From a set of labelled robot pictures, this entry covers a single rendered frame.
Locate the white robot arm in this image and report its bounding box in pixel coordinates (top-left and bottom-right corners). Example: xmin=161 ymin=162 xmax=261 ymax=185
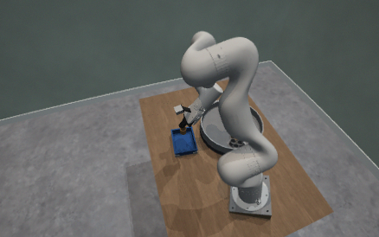
xmin=180 ymin=31 xmax=278 ymax=211

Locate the blue shallow tray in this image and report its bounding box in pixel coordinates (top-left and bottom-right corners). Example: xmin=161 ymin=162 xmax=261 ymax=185
xmin=171 ymin=126 xmax=198 ymax=157

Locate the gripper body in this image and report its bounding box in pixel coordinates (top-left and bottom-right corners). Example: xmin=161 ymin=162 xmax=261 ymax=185
xmin=184 ymin=103 xmax=203 ymax=125

